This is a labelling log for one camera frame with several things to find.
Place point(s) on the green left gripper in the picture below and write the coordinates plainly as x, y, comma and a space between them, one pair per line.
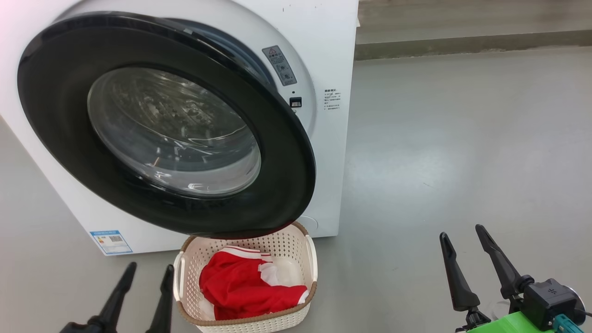
76, 328

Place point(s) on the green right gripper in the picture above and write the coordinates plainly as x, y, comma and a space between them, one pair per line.
508, 323

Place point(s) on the red and white garment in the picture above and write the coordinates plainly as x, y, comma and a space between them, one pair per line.
240, 286

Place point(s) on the black round glass washer door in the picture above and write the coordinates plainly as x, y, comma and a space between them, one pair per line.
282, 152

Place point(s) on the cream basket with brown rim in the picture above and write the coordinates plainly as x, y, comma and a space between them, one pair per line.
286, 245

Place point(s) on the white front-load washing machine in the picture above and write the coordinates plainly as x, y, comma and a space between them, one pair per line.
323, 152

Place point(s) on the blue energy label sticker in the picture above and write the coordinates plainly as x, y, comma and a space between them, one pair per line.
111, 242

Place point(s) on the right black round wrist cylinder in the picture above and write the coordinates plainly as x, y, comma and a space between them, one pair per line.
580, 303

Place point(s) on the round white filter cover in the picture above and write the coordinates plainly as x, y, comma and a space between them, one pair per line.
311, 222

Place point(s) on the grey warning sticker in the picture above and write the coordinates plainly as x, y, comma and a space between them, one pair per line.
280, 64

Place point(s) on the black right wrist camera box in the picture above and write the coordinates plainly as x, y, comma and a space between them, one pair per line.
550, 300

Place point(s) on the grey wall skirting strip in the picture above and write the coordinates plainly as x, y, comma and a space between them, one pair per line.
462, 46

